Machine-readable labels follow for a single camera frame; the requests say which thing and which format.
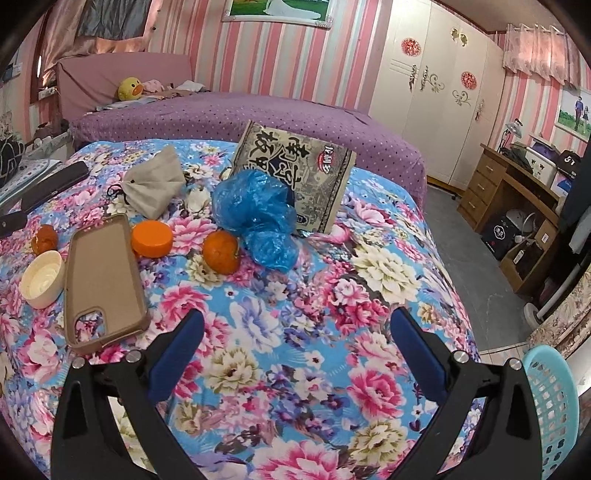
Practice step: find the floral door curtain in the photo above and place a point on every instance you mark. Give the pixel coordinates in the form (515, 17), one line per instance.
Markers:
(565, 323)

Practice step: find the white socket strip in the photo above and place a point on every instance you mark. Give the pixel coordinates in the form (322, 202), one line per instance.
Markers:
(47, 93)

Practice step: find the pink window curtain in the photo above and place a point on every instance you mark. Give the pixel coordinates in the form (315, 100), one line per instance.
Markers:
(62, 41)

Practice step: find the brown cardboard box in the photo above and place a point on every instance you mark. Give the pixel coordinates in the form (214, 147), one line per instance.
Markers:
(524, 265)

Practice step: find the pink plush toy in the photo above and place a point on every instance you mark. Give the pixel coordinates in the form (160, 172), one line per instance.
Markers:
(152, 86)

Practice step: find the black hanging coat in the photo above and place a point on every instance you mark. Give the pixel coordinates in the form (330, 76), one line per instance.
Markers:
(577, 207)

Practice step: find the pink covered headboard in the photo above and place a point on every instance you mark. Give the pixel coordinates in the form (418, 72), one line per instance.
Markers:
(101, 78)

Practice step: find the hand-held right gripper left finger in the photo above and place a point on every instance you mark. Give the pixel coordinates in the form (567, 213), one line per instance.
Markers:
(178, 350)

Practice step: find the purple dotted bed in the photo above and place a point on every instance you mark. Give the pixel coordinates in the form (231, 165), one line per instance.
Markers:
(286, 115)

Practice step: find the framed couple photo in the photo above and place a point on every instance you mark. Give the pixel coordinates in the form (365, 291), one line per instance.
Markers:
(575, 115)

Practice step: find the framed wedding picture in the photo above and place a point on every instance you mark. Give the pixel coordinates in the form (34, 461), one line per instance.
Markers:
(277, 11)

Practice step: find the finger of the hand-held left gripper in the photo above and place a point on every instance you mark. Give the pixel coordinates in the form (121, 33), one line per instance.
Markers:
(13, 224)

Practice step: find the white round cap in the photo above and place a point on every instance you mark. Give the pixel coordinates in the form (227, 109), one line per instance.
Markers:
(41, 277)

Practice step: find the orange round cap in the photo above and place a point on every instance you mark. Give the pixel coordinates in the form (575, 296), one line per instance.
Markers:
(152, 239)

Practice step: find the beige phone case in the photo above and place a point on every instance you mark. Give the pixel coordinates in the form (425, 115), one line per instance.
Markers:
(101, 267)

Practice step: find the pale patterned cushion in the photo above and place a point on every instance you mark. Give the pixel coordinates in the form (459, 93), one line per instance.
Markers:
(32, 177)

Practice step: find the tangerine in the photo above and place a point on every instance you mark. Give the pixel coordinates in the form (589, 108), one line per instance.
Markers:
(221, 251)

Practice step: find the turquoise plastic laundry basket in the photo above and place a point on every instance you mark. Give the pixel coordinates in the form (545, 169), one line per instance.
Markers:
(549, 406)

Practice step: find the black printed box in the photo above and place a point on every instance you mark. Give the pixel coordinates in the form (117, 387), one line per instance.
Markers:
(498, 237)

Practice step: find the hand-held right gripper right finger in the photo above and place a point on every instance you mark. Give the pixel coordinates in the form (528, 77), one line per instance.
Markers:
(420, 355)

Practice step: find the printed snack packet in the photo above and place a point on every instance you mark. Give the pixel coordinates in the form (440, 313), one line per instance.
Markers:
(318, 184)

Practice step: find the purple storage box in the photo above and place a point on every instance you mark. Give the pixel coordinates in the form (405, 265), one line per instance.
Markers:
(547, 146)

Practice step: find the white folded cloth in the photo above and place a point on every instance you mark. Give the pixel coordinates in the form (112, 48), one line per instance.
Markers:
(190, 85)

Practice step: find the black cap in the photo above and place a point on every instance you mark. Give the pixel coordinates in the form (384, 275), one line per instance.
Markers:
(568, 161)

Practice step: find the black glasses case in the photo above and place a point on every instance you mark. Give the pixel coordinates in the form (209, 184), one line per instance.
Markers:
(55, 185)

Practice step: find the white floor fan base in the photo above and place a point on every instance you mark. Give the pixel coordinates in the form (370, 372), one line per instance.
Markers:
(534, 314)

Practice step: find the floral blue blanket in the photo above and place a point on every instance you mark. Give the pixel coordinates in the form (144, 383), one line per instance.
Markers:
(295, 314)

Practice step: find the yellow duck plush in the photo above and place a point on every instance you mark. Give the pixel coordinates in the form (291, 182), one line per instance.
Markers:
(129, 89)

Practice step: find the pink curtain valance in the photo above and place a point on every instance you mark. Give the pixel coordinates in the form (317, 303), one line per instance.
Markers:
(540, 53)

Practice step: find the white storage box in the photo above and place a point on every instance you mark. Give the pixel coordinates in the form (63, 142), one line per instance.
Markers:
(542, 166)

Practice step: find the dark clothes pile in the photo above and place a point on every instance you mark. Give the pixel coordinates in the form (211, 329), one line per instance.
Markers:
(515, 157)

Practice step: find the grey window curtain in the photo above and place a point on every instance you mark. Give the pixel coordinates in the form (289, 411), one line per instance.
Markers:
(115, 16)

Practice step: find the white fan heater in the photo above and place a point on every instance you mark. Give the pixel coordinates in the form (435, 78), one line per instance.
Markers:
(521, 221)

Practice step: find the blue plastic bag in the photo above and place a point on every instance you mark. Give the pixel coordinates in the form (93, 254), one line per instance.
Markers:
(249, 203)

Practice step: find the white wardrobe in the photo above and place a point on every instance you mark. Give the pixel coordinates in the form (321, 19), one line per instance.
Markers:
(434, 124)

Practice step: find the wooden desk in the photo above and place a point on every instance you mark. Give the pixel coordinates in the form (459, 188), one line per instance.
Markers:
(485, 184)

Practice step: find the dark patterned bag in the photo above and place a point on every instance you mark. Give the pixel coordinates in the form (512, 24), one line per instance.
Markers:
(10, 159)

